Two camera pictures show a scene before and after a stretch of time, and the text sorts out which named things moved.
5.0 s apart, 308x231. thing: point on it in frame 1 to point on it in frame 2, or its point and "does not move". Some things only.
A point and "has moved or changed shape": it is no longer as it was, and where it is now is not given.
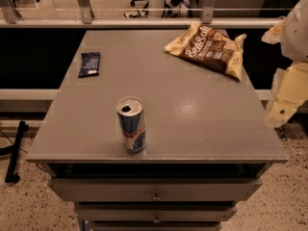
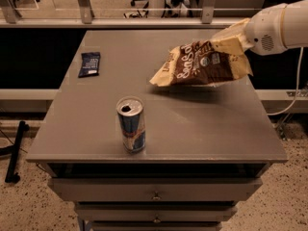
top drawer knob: [156, 197] does not move
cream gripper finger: [290, 91] to [232, 44]
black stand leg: [12, 176] does not move
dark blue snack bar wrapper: [89, 64] does not move
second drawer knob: [157, 220] does not move
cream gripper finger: [274, 35] to [237, 29]
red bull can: [130, 112] does not move
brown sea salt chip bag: [212, 47] has moved or changed shape
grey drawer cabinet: [208, 141] does not move
